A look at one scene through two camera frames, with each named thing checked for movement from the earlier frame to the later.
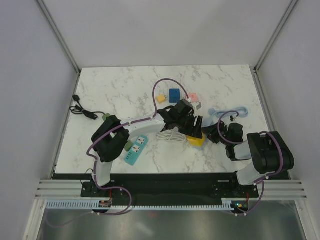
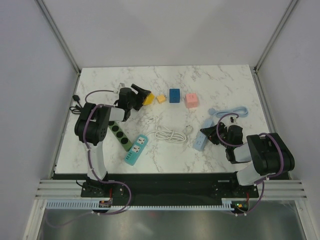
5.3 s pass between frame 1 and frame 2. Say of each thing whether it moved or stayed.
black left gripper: moved
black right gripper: stayed
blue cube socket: stayed
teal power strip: stayed
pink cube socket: stayed
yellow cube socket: moved
